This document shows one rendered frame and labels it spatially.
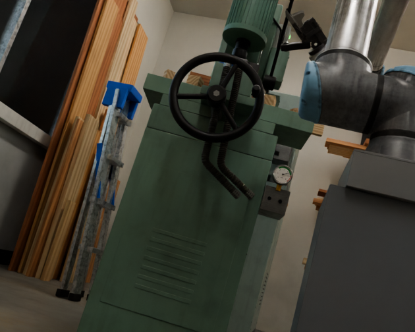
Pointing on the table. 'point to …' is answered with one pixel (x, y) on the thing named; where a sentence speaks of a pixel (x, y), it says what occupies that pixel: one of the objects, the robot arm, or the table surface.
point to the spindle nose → (242, 45)
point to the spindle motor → (249, 22)
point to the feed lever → (276, 56)
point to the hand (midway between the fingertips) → (284, 10)
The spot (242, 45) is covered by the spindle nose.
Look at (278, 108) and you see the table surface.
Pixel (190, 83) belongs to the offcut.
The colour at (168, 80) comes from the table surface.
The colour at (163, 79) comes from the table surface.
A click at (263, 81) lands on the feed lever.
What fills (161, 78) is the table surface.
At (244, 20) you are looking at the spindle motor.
